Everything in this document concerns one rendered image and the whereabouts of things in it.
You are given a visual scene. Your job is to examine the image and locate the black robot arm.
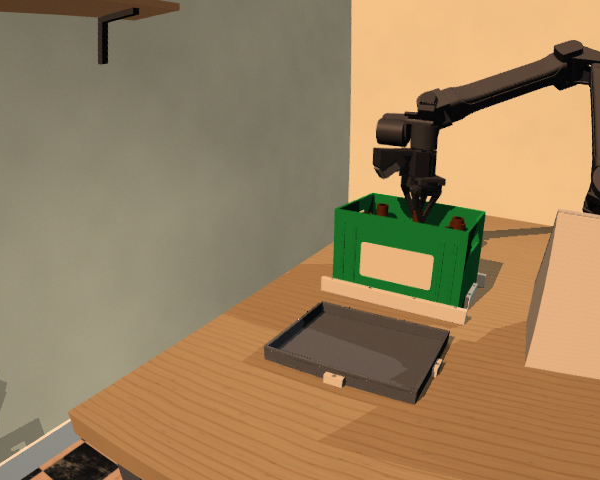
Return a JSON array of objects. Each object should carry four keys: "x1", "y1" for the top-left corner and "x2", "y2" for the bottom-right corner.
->
[{"x1": 372, "y1": 40, "x2": 600, "y2": 215}]

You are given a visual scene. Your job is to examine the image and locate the green plastic crate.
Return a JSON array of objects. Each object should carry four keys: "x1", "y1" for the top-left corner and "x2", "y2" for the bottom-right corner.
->
[{"x1": 333, "y1": 193, "x2": 486, "y2": 308}]

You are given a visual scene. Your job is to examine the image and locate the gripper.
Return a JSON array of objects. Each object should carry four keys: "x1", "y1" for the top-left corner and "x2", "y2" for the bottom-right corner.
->
[{"x1": 399, "y1": 150, "x2": 446, "y2": 222}]

